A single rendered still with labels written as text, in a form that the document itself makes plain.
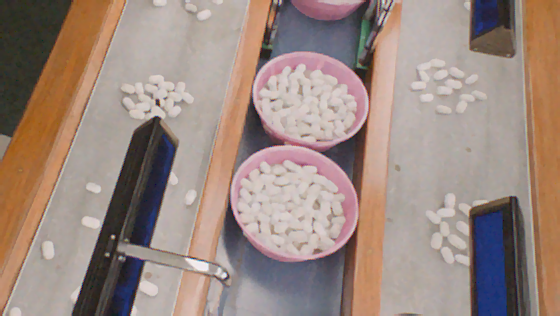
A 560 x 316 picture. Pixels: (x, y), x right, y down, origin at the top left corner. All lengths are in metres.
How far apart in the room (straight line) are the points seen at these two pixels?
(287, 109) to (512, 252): 0.66
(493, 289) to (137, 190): 0.53
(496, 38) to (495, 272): 0.47
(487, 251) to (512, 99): 0.73
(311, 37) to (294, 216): 0.58
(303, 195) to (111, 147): 0.43
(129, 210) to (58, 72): 0.66
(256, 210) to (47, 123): 0.49
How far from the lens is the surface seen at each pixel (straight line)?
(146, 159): 1.08
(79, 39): 1.70
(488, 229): 1.20
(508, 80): 1.89
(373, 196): 1.54
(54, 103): 1.58
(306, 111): 1.65
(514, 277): 1.14
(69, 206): 1.47
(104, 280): 0.99
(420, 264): 1.52
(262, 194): 1.50
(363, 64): 1.81
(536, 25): 2.01
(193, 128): 1.57
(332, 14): 1.91
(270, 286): 1.49
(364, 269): 1.45
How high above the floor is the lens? 2.03
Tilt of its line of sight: 56 degrees down
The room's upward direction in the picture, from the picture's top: 9 degrees clockwise
